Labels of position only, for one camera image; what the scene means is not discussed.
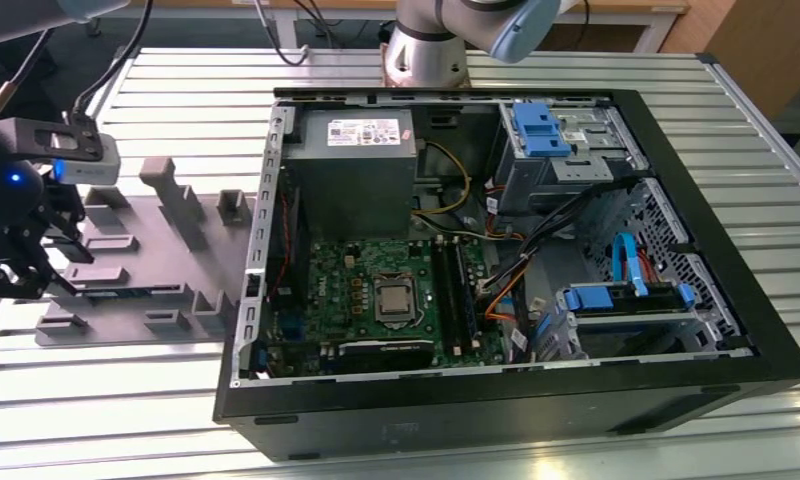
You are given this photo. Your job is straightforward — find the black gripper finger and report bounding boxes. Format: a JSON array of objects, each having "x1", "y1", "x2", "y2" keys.
[
  {"x1": 0, "y1": 249, "x2": 79, "y2": 300},
  {"x1": 22, "y1": 184, "x2": 95, "y2": 265}
]

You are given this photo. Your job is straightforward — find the RAM stick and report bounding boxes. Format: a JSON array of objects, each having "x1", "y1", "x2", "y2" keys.
[{"x1": 82, "y1": 285, "x2": 182, "y2": 301}]

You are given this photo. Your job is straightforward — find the black RAM slot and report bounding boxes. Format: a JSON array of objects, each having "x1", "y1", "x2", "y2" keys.
[
  {"x1": 442, "y1": 238, "x2": 473, "y2": 351},
  {"x1": 429, "y1": 238, "x2": 460, "y2": 355}
]

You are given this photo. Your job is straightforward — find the grey parts rack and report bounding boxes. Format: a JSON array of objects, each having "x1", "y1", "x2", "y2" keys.
[{"x1": 34, "y1": 157, "x2": 258, "y2": 346}]

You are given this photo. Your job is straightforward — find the black mesh bin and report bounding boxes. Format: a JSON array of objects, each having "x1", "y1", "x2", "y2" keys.
[{"x1": 0, "y1": 29, "x2": 61, "y2": 134}]

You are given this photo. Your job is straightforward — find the grey power supply unit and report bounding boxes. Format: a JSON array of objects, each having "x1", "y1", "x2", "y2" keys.
[{"x1": 282, "y1": 108, "x2": 420, "y2": 244}]

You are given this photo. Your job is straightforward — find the long desk wooden edge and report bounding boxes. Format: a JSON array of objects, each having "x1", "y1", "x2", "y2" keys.
[{"x1": 129, "y1": 0, "x2": 278, "y2": 39}]

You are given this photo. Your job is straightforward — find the green motherboard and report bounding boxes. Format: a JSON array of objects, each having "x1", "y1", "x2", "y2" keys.
[{"x1": 265, "y1": 237, "x2": 508, "y2": 374}]

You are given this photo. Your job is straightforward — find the CPU socket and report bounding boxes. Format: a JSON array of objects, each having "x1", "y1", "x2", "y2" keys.
[{"x1": 369, "y1": 271, "x2": 422, "y2": 330}]

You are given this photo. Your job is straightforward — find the silver CPU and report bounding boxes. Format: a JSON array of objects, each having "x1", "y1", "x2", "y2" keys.
[{"x1": 378, "y1": 285, "x2": 414, "y2": 315}]

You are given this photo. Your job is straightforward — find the black graphics card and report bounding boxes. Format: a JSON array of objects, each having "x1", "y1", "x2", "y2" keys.
[{"x1": 320, "y1": 337, "x2": 436, "y2": 375}]

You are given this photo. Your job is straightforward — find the tall blue drive latch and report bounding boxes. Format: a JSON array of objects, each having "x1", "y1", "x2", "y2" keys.
[{"x1": 513, "y1": 102, "x2": 572, "y2": 157}]

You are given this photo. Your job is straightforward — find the blue plastic latch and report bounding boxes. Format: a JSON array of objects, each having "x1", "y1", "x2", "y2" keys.
[{"x1": 530, "y1": 314, "x2": 556, "y2": 354}]

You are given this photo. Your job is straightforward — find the metal drive cage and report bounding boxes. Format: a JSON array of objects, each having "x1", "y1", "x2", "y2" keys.
[{"x1": 494, "y1": 99, "x2": 649, "y2": 217}]

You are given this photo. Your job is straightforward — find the black open PC case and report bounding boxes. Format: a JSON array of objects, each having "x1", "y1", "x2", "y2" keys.
[{"x1": 212, "y1": 87, "x2": 800, "y2": 462}]

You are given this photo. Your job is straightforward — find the hard disk in blue carrier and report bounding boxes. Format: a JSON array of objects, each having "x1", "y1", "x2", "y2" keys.
[{"x1": 559, "y1": 281, "x2": 696, "y2": 316}]

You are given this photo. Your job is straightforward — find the metal disk bay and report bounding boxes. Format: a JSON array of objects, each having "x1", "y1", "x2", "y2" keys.
[{"x1": 530, "y1": 287, "x2": 755, "y2": 362}]

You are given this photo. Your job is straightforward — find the wooden cabinet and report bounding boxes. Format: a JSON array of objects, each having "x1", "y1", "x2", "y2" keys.
[{"x1": 663, "y1": 0, "x2": 800, "y2": 121}]

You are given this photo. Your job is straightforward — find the silver wrist camera black mount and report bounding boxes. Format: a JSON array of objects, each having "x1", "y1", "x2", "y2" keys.
[{"x1": 0, "y1": 117, "x2": 121, "y2": 185}]

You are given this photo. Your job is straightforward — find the black camera cable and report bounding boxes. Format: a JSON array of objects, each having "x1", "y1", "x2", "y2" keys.
[{"x1": 70, "y1": 0, "x2": 156, "y2": 127}]

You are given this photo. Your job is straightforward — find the cable with brown plug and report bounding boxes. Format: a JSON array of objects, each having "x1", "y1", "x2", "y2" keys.
[{"x1": 0, "y1": 27, "x2": 51, "y2": 117}]

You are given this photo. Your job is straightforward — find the yellow wire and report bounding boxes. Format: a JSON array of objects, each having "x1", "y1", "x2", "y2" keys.
[{"x1": 409, "y1": 141, "x2": 473, "y2": 217}]

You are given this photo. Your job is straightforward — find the orange wire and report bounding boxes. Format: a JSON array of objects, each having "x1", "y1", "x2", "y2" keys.
[{"x1": 482, "y1": 267, "x2": 533, "y2": 322}]

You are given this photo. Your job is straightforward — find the black cable bundle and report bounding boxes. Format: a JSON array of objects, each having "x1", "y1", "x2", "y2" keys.
[{"x1": 485, "y1": 178, "x2": 641, "y2": 296}]

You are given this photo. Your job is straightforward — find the blue flat wire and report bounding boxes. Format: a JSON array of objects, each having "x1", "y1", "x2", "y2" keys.
[{"x1": 611, "y1": 232, "x2": 649, "y2": 297}]

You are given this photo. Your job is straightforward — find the red flat wire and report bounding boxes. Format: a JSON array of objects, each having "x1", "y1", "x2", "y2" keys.
[{"x1": 641, "y1": 249, "x2": 663, "y2": 285}]

